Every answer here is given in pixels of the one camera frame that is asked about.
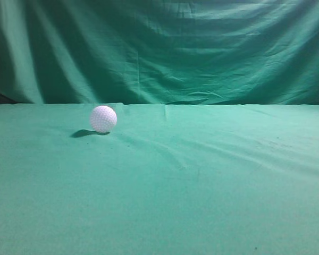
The white dimpled golf ball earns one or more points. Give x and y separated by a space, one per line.
103 119

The green table cloth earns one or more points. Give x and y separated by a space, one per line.
168 179

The green backdrop curtain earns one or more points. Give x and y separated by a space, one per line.
159 52

